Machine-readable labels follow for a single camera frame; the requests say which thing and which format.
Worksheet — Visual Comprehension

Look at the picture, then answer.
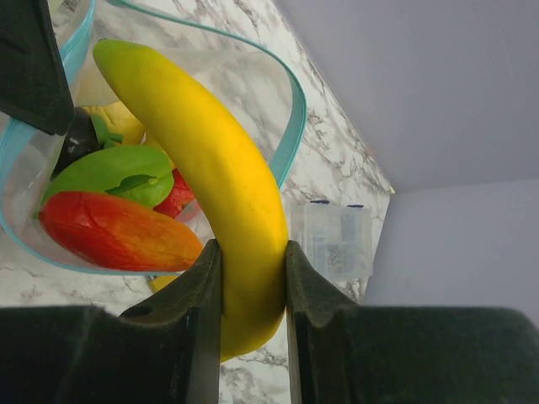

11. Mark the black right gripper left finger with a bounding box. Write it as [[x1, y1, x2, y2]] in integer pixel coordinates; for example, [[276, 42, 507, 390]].
[[1, 241, 221, 403]]

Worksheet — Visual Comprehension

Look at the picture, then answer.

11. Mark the red tomato toy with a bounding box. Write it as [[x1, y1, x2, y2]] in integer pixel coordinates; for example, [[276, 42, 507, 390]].
[[152, 168, 195, 219]]

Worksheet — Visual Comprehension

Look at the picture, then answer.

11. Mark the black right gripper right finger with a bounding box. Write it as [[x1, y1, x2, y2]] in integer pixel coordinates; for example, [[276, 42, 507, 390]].
[[286, 242, 538, 403]]

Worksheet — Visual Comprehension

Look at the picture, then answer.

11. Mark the clear zip top bag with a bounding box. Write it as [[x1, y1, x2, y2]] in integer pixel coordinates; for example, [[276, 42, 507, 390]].
[[1, 1, 307, 286]]

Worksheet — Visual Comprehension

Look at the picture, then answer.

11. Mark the yellow pear toy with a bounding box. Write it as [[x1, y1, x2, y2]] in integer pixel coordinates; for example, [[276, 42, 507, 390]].
[[83, 101, 145, 148]]

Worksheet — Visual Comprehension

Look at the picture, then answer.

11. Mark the yellow banana toy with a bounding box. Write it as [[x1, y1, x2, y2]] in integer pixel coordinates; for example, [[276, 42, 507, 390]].
[[93, 40, 289, 361]]

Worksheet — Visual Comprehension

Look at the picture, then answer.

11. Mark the clear plastic screw box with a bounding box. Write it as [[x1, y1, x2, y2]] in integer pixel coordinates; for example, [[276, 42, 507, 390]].
[[289, 199, 373, 282]]

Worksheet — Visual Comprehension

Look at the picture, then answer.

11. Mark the green leaf toy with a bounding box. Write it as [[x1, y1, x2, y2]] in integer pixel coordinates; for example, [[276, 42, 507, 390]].
[[41, 146, 174, 209]]

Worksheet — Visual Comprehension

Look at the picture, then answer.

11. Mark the red peach toy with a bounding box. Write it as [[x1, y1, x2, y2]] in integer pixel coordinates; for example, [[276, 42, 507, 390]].
[[38, 191, 203, 272]]

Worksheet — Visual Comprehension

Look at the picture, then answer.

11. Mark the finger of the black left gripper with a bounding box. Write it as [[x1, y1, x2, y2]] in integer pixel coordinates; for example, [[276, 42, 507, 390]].
[[1, 1, 75, 136]]

